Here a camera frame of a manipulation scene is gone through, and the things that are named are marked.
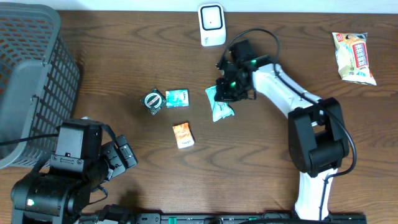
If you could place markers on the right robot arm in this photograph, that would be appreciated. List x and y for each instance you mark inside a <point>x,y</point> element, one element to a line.
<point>317,143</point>

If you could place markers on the white yellow chip bag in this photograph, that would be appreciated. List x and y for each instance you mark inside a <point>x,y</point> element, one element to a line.
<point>352,58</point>

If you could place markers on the orange snack packet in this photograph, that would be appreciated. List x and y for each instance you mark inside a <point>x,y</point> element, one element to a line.
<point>183,135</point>

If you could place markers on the teal white snack packet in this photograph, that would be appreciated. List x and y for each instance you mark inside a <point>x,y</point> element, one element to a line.
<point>220,110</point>

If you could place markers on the dark grey plastic basket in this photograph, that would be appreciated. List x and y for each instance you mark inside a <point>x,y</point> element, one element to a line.
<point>40,82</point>

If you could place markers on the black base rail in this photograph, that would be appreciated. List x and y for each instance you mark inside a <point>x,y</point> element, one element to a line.
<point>148,218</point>

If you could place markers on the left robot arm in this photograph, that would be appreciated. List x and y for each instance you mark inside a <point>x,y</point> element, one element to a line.
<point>59,186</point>

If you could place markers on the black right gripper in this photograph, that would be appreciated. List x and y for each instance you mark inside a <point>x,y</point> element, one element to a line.
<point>222,94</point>

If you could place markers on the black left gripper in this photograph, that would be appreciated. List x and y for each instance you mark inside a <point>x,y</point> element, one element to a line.
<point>123,151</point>

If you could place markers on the white barcode scanner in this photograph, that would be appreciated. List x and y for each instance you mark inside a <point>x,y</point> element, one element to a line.
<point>212,24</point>

